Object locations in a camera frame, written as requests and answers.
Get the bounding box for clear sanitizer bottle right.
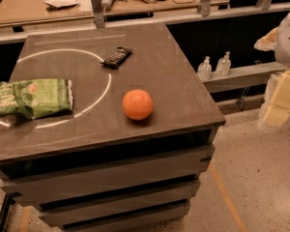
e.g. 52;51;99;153
216;51;231;76

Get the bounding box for grey metal rail frame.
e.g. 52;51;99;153
0;2;290;93

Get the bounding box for orange ball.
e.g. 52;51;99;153
122;89;153;120

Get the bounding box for green chip bag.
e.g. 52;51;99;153
0;78;73;120

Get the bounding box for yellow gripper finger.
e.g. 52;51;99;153
254;27;277;51
259;70;290;128

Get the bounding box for white papers on desk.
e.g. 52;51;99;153
44;0;79;8

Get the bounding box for grey drawer cabinet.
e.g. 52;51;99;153
0;24;224;232

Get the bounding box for clear sanitizer bottle left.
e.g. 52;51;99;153
197;56;212;81

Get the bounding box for clear sanitizer bottle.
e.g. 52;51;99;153
216;51;231;76
197;56;212;81

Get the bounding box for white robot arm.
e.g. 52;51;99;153
254;13;290;131

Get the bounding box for black rxbar chocolate bar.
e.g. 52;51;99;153
101;46;132;69

